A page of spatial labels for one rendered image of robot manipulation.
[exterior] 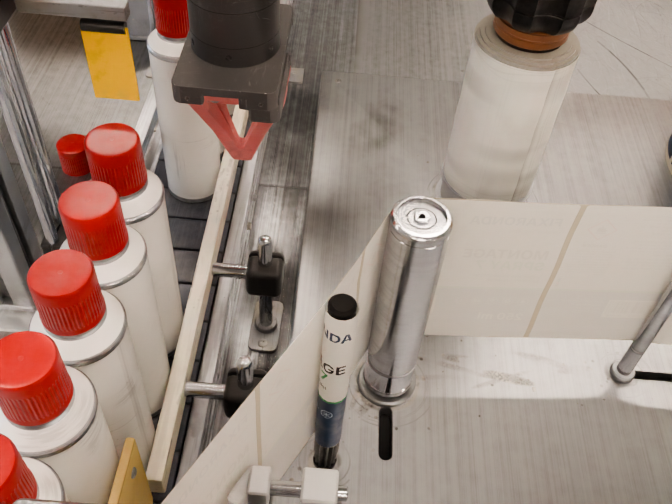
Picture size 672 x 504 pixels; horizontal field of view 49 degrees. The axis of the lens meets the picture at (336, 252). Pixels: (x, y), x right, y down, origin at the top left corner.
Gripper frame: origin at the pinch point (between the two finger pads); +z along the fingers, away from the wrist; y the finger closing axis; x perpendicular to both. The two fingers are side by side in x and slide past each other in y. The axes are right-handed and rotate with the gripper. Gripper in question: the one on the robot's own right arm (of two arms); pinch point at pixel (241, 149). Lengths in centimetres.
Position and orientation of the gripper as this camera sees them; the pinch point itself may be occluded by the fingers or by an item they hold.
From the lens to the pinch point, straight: 55.1
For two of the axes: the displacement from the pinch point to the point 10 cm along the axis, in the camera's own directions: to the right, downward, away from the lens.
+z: -0.6, 6.5, 7.6
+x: -10.0, -0.9, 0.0
